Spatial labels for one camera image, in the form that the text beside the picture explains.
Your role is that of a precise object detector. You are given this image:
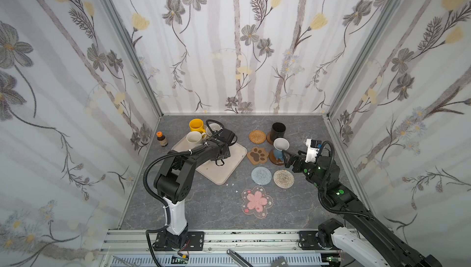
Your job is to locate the lavender mug white inside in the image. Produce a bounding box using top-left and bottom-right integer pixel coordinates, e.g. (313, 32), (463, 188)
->
(206, 122), (222, 137)

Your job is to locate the blue floral mug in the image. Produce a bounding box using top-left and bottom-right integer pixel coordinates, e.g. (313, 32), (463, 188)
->
(273, 138), (290, 162)

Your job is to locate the cork paw print coaster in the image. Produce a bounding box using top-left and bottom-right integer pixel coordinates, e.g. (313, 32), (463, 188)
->
(247, 147), (269, 165)

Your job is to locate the white mug with handle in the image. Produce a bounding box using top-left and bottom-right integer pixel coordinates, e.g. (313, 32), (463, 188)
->
(186, 131), (207, 149)

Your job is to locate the black mug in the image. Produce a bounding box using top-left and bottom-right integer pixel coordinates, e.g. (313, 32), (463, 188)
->
(270, 122), (287, 141)

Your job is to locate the yellow mug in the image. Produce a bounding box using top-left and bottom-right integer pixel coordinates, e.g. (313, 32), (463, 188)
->
(189, 119), (206, 134)

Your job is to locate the grey round coaster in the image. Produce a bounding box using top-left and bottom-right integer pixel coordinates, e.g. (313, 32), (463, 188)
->
(251, 166), (272, 186)

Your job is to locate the woven rattan round coaster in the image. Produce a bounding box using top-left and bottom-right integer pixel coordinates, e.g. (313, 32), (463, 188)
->
(249, 130), (267, 144)

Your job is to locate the beige serving tray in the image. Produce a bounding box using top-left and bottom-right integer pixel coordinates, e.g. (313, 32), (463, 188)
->
(171, 134), (248, 186)

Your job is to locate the pink flower coaster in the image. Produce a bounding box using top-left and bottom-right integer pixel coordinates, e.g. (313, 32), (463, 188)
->
(241, 186), (274, 219)

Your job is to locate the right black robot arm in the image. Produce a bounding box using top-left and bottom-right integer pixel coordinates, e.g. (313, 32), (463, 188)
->
(282, 151), (441, 267)

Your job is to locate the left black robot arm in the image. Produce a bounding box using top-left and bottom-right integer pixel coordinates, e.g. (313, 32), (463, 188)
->
(143, 128), (237, 249)

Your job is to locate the small brown bottle orange cap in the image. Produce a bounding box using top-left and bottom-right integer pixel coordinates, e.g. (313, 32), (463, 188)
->
(156, 132), (168, 147)

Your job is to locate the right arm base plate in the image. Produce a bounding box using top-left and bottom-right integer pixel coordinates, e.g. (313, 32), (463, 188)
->
(298, 230), (341, 251)

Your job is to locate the aluminium frame rail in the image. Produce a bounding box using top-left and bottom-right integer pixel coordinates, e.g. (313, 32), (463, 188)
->
(99, 229), (402, 267)

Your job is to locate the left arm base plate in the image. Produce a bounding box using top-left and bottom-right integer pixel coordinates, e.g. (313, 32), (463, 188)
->
(151, 230), (205, 252)

